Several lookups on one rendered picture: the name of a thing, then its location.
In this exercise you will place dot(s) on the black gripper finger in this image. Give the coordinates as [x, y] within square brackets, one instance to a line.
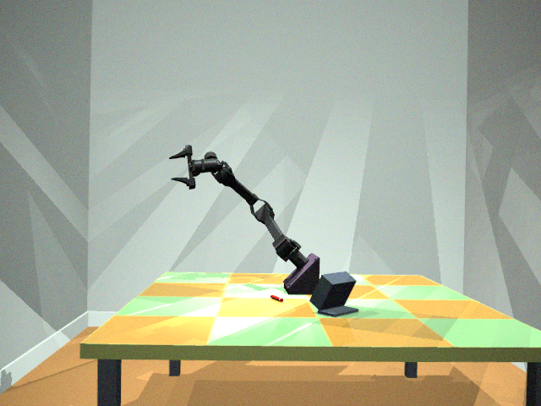
[180, 154]
[183, 180]

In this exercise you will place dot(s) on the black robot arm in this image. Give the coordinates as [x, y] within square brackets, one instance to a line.
[282, 244]

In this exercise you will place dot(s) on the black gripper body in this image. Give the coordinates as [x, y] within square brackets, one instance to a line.
[198, 166]

